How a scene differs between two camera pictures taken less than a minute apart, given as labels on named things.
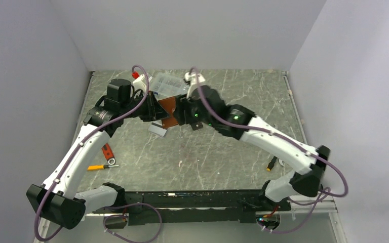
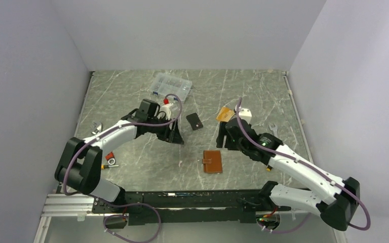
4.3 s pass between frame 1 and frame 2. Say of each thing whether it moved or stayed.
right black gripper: moved
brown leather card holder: moved
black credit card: stayed
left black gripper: moved
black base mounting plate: stayed
